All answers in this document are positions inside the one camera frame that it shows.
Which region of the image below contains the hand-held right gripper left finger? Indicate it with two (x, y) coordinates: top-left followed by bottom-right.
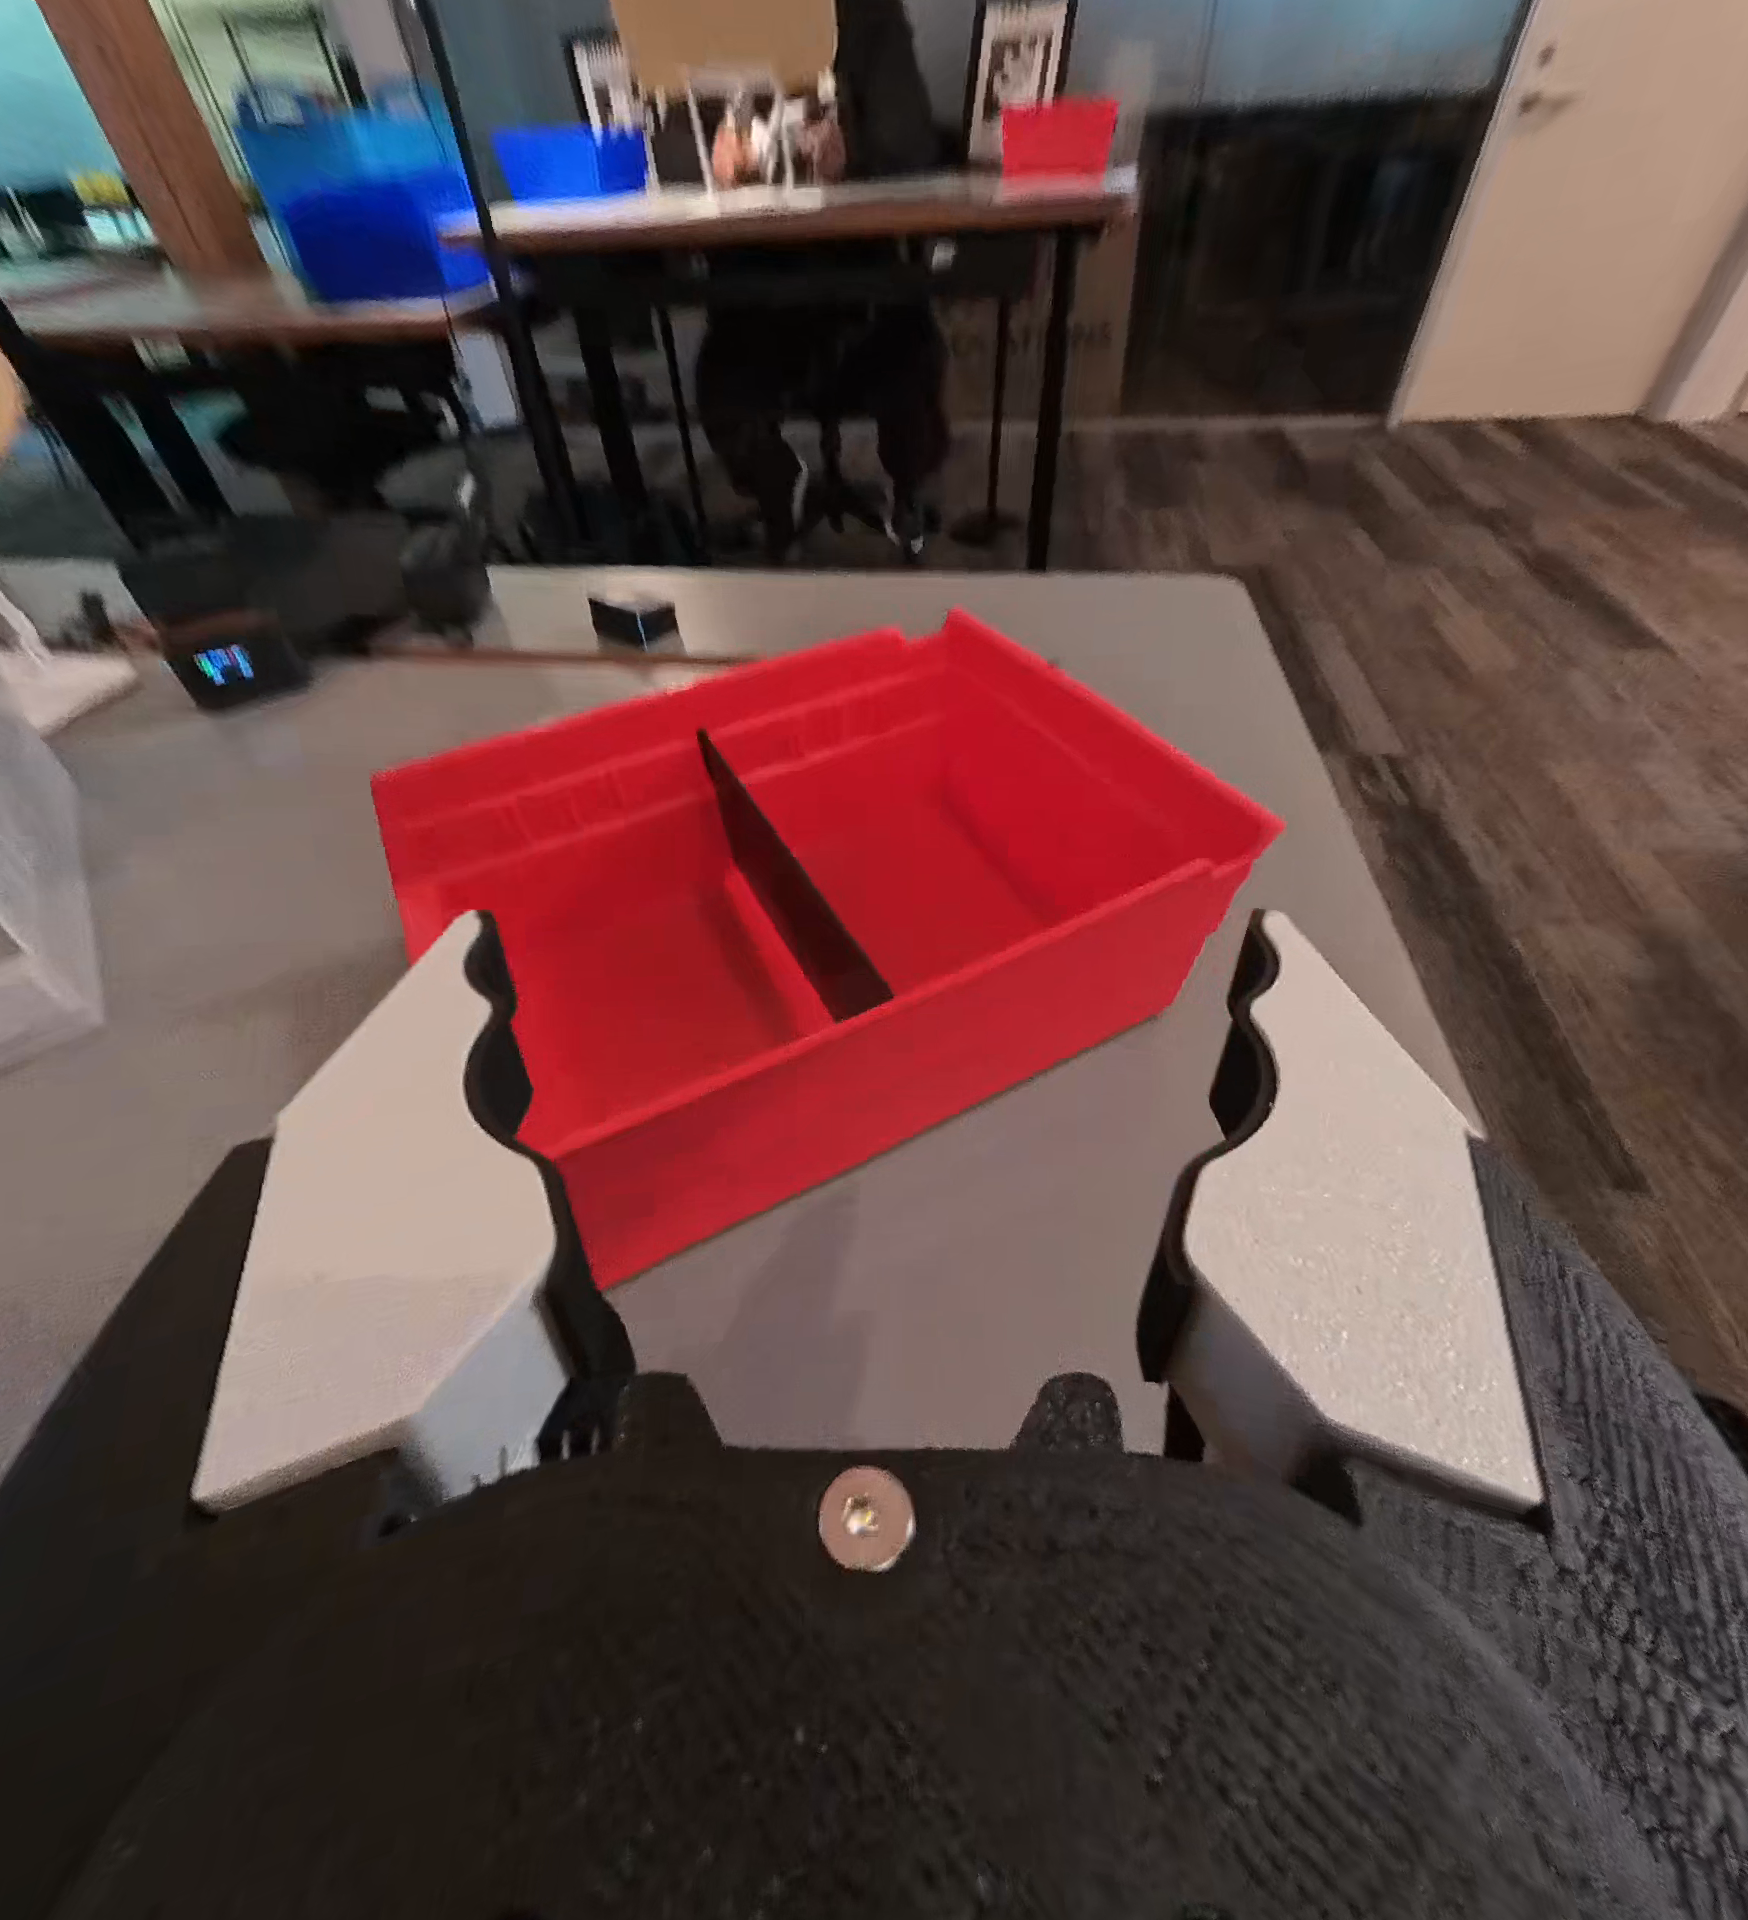
(192, 906), (637, 1512)

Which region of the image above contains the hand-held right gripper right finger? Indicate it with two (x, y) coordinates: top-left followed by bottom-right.
(1132, 906), (1550, 1515)

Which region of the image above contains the red plastic bin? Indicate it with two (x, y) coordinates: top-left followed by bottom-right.
(369, 602), (1289, 1296)

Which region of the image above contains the black bin divider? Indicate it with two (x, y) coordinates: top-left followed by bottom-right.
(698, 729), (896, 1025)

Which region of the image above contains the clear plastic drawer box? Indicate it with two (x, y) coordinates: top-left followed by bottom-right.
(0, 612), (110, 1104)

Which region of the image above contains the black charger case with screen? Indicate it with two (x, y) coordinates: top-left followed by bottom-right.
(158, 607), (314, 711)

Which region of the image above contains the white sign stand base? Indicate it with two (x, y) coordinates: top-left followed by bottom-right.
(0, 645), (142, 740)

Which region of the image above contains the printed cardboard box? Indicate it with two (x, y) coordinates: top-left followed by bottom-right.
(940, 224), (1135, 423)

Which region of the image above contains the long wooden table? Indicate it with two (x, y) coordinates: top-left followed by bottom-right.
(440, 163), (1138, 573)
(0, 270), (502, 542)

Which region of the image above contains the black tripod light stand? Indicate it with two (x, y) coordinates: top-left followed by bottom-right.
(416, 0), (592, 563)

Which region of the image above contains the blue plastic bin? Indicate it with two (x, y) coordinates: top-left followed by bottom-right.
(281, 181), (493, 302)
(491, 122), (652, 203)

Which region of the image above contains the white double door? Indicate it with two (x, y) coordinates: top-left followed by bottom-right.
(1391, 0), (1748, 423)

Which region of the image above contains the blue carry bag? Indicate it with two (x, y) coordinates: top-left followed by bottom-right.
(233, 80), (457, 197)

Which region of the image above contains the wooden pillar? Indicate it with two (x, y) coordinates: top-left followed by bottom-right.
(41, 0), (268, 279)

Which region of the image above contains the small red bin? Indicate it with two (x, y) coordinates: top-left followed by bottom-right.
(1001, 97), (1125, 181)

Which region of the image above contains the framed tag sign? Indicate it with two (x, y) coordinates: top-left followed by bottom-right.
(567, 32), (644, 136)
(963, 0), (1078, 163)

